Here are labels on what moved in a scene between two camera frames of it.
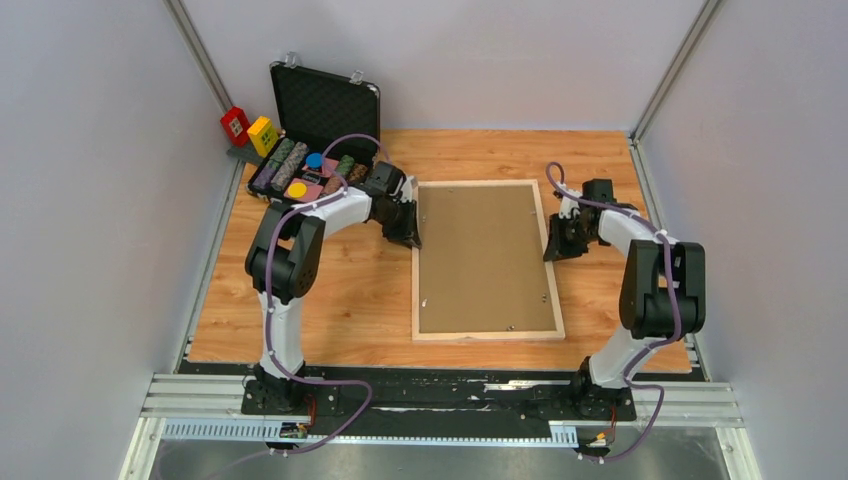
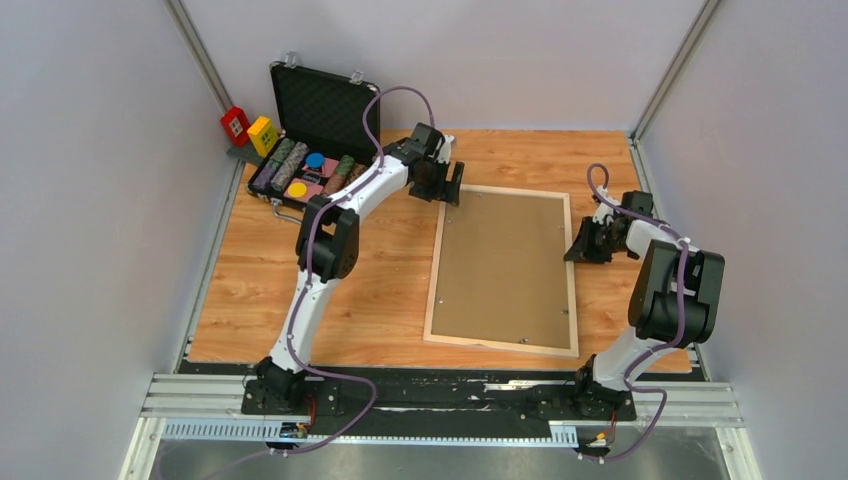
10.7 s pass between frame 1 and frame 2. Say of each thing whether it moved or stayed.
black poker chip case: stayed
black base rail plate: stayed
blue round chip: stayed
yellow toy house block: stayed
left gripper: moved
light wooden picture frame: moved
